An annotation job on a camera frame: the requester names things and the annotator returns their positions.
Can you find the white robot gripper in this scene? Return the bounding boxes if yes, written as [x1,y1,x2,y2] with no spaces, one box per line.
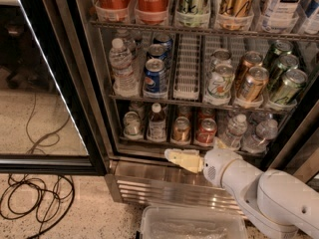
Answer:
[164,136,242,187]

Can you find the orange soda can front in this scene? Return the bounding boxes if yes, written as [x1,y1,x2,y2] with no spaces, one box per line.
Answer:
[171,117,190,142]

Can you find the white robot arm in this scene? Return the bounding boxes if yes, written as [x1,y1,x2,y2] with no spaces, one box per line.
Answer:
[164,148,319,239]

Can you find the red soda can front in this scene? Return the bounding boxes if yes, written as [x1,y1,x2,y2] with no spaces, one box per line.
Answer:
[195,119,217,144]

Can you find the red can behind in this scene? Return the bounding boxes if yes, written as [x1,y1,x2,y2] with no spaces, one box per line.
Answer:
[197,107,215,120]

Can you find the clear water bottle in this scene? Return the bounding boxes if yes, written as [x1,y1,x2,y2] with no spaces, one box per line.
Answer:
[241,119,278,154]
[219,114,247,148]

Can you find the orange can behind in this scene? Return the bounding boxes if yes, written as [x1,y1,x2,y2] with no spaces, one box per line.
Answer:
[176,106,192,120]

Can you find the white green can front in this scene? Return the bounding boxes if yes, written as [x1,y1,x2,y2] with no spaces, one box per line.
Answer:
[207,64,234,99]

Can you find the white can bottom left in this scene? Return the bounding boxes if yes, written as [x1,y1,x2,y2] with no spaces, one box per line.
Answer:
[124,112,142,137]

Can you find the gold can front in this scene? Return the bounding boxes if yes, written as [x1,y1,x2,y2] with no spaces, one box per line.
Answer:
[237,66,269,102]

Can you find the gold can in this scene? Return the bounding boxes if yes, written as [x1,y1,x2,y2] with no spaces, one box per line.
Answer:
[237,66,269,102]
[234,51,263,90]

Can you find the blue Pepsi can front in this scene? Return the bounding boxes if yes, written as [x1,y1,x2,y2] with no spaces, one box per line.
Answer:
[145,59,166,94]

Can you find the blue pepsi can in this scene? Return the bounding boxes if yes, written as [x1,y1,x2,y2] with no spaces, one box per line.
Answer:
[147,44,167,62]
[145,59,166,94]
[153,33,173,64]

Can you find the white can behind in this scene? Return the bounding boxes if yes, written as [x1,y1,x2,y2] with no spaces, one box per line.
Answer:
[209,49,231,71]

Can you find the gold can behind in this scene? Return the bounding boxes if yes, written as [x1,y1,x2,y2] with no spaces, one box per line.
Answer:
[234,51,263,90]

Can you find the clear water bottle middle shelf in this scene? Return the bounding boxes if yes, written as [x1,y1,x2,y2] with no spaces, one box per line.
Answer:
[109,38,138,97]

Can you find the empty white shelf tray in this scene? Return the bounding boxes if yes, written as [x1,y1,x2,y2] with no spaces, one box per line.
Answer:
[173,34,201,101]

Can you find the blue Pepsi can middle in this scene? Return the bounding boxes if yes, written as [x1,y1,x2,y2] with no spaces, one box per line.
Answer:
[147,44,167,62]

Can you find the green can middle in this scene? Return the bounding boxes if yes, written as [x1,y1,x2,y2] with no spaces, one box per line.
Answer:
[267,54,299,90]

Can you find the blue Pepsi can back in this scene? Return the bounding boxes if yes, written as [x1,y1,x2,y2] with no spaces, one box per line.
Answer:
[153,33,173,64]

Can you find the green can back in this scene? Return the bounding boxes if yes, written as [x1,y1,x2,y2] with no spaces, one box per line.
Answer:
[263,40,293,68]

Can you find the green bottles top shelf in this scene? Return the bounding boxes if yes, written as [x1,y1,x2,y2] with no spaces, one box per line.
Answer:
[174,0,210,28]

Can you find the gold bottles top shelf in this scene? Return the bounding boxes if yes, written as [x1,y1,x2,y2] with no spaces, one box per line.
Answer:
[214,0,254,31]

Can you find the glass fridge door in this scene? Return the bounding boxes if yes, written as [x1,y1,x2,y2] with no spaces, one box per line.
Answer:
[0,0,107,175]

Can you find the brown juice bottle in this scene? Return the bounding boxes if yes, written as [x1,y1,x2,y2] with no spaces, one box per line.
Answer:
[148,103,166,142]

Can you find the clear water bottle bottom right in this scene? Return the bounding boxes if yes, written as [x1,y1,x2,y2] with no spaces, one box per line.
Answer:
[241,119,278,154]

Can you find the clear plastic bin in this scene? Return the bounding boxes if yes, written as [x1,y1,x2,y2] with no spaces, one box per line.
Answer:
[139,205,248,239]

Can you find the white label bottle top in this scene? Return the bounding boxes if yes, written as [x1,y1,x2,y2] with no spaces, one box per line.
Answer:
[260,0,300,33]

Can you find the red Coca-Cola bottle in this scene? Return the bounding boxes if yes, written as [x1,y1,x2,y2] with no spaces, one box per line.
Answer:
[136,0,169,25]

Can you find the black cable on floor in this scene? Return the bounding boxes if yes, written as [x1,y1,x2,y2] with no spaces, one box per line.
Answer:
[0,173,76,239]

